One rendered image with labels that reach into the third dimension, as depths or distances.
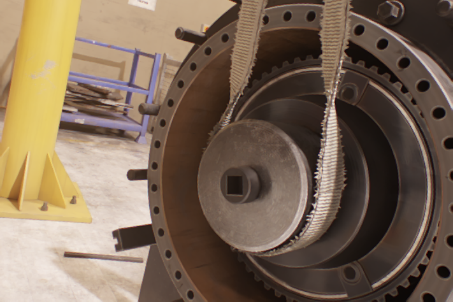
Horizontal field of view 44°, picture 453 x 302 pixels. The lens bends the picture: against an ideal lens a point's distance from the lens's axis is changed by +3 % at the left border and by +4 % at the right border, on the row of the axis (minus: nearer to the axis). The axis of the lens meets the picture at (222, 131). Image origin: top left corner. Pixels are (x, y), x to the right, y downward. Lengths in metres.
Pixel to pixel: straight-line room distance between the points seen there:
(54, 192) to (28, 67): 0.68
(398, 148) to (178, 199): 0.30
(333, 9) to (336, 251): 0.26
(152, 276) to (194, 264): 1.28
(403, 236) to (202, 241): 0.27
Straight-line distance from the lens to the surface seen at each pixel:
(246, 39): 0.63
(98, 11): 6.64
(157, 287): 2.02
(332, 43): 0.57
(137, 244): 0.80
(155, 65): 5.67
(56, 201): 3.16
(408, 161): 0.66
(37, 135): 3.11
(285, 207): 0.56
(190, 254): 0.75
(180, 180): 0.77
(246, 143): 0.58
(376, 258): 0.69
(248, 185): 0.55
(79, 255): 2.60
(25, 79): 3.09
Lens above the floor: 0.97
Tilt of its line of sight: 7 degrees down
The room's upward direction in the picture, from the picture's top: 13 degrees clockwise
